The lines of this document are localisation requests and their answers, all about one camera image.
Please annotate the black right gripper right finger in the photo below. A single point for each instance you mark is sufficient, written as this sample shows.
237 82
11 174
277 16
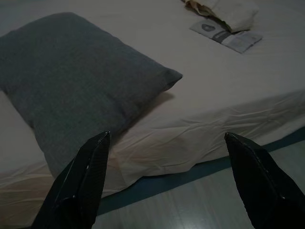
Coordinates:
262 186

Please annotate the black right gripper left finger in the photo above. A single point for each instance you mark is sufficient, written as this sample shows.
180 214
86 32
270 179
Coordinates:
78 181

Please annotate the grey fabric pillow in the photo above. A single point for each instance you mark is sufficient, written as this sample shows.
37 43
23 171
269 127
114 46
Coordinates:
71 90

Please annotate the bed with white sheet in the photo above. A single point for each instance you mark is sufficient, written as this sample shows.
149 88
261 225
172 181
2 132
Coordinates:
214 95

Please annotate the grey printed paper booklet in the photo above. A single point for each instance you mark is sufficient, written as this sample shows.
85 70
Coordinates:
226 35

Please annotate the folded white towel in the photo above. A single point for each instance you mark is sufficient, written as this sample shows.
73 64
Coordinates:
234 13

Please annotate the beige crumpled cloth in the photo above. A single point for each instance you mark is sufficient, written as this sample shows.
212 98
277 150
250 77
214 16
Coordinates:
200 8

